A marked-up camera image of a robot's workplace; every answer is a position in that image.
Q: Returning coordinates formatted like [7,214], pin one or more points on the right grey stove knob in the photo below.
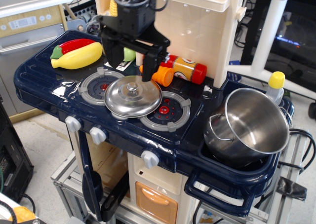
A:
[150,159]

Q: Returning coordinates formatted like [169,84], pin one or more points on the black white sticker card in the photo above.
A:
[121,67]

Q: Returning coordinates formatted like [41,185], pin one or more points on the middle grey stove knob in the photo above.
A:
[98,135]

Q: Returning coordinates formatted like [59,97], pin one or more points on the cream toy kitchen hutch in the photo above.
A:
[201,31]

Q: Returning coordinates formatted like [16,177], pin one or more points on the black toy oven door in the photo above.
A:
[115,197]

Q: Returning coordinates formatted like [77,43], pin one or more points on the beige appliance with display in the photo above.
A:
[26,26]

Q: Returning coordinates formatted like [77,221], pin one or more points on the navy hanging toy spoon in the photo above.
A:
[91,182]

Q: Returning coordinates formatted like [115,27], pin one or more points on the red toy ketchup bottle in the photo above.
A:
[186,69]

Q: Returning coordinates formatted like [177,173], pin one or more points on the black computer case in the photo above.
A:
[16,169]

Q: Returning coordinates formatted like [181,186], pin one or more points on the yellow toy banana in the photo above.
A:
[79,58]

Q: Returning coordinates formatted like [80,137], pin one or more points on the orange toy carrot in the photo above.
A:
[163,77]

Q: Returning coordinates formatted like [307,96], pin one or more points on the yellow capped clear bottle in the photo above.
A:
[275,89]

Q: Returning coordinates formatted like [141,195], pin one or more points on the navy toy kitchen counter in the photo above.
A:
[231,190]

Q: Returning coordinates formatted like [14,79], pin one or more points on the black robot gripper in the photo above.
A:
[132,28]

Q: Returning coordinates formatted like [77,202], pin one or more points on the orange toy drawer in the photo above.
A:
[156,204]

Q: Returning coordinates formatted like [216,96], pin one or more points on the right grey stove burner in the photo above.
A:
[173,113]

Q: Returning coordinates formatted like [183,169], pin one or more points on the green toy apple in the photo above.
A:
[129,54]

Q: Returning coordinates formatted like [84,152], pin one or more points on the grey stove knob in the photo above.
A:
[72,124]
[150,159]
[98,135]

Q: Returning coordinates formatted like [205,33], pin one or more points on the stainless steel pot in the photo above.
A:
[245,128]

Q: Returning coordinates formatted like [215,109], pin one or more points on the grey stove burner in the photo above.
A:
[173,113]
[93,88]

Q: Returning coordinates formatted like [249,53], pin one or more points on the left grey stove knob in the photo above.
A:
[72,124]

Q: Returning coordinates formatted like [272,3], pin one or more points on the red toy chili pepper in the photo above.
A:
[69,46]

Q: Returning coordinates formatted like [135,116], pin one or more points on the steel pot lid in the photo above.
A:
[130,97]

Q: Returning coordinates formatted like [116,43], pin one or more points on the left grey stove burner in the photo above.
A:
[93,88]

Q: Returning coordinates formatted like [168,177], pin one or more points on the yellow toy corn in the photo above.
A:
[113,8]

